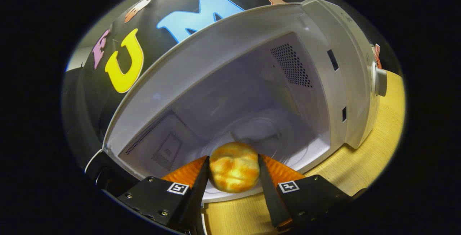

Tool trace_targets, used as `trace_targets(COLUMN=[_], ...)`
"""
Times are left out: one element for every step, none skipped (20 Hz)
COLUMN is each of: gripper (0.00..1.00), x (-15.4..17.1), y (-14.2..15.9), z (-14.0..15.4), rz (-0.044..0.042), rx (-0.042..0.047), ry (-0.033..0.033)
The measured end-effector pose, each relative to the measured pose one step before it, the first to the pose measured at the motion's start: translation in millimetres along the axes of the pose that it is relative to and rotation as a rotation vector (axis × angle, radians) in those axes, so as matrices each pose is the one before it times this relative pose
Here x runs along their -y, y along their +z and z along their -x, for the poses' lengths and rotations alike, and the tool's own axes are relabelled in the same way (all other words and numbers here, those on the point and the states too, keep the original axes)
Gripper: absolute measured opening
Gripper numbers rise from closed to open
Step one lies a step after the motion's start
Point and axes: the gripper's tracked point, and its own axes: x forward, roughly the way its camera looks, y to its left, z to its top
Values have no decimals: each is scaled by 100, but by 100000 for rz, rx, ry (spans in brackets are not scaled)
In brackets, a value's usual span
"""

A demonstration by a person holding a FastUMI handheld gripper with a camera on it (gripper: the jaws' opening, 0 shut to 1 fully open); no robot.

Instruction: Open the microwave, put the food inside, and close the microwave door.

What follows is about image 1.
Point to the white microwave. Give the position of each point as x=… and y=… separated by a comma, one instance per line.
x=223, y=48

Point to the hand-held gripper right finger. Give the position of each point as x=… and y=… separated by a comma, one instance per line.
x=272, y=199

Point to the golden bread bun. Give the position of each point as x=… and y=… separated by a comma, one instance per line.
x=234, y=168

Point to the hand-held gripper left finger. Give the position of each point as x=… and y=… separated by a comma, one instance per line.
x=196, y=195

